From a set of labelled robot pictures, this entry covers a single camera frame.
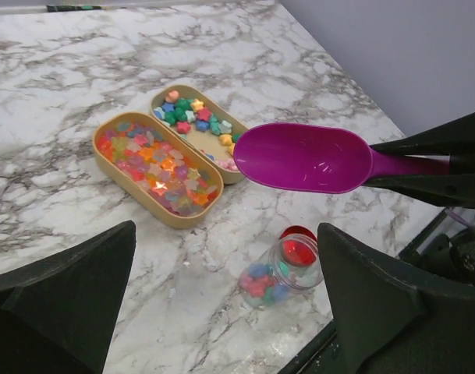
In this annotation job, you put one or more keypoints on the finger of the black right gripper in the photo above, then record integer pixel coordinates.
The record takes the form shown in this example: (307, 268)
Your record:
(454, 138)
(437, 190)

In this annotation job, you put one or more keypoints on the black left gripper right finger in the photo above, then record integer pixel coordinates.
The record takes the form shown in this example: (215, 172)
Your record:
(392, 317)

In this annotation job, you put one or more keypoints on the beige tray opaque star candies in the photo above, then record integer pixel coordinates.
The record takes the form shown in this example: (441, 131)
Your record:
(202, 125)

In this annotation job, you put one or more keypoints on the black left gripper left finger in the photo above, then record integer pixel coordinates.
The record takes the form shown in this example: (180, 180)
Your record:
(58, 314)

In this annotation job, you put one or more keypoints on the clear plastic cup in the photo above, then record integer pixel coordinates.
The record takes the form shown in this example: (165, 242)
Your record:
(270, 280)

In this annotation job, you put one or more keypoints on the beige tray translucent star candies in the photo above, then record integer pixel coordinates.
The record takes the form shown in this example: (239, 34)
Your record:
(157, 169)

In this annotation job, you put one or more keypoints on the purple plastic scoop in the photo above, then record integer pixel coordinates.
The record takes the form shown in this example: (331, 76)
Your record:
(309, 158)

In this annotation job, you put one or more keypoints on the red round lid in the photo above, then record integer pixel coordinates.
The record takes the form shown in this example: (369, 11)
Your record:
(300, 255)

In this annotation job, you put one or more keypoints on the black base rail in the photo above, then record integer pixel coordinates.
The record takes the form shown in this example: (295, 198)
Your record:
(446, 248)

